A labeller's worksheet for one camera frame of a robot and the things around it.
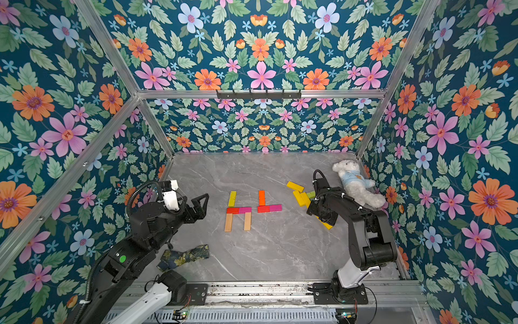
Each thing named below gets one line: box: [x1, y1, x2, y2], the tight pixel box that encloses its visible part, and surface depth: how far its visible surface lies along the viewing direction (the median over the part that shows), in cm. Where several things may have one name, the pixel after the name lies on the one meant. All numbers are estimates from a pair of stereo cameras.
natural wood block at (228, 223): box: [223, 213, 234, 233], surface depth 93 cm
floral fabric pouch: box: [156, 243, 210, 272], surface depth 82 cm
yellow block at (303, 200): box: [298, 192, 311, 208], surface depth 101 cm
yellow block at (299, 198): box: [292, 190, 306, 207], surface depth 102 cm
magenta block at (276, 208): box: [269, 204, 283, 212], surface depth 98 cm
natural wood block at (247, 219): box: [244, 211, 252, 231], surface depth 93 cm
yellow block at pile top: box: [286, 180, 305, 193], surface depth 107 cm
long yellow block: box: [227, 191, 237, 208], surface depth 101 cm
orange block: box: [258, 190, 266, 206], surface depth 103 cm
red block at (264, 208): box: [257, 205, 271, 214], surface depth 98 cm
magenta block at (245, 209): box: [239, 206, 252, 214], surface depth 98 cm
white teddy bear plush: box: [332, 159, 387, 208], surface depth 100 cm
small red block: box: [226, 207, 240, 215], surface depth 97 cm
